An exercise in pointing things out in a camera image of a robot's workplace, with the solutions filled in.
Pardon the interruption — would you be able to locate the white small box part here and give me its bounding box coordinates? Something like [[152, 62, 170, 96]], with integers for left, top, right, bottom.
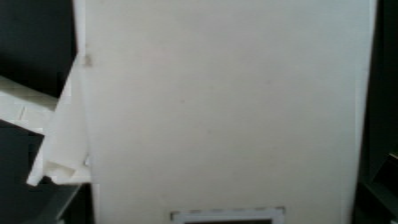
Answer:
[[81, 0, 378, 224]]

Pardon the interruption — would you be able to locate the white cabinet body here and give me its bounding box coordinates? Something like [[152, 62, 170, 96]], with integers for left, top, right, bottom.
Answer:
[[0, 55, 93, 186]]

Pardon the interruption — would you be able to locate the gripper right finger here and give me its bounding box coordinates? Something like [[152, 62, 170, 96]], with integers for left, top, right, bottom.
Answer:
[[362, 153, 398, 224]]

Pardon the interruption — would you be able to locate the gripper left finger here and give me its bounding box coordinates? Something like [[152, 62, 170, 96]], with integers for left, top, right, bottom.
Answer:
[[35, 185, 83, 224]]

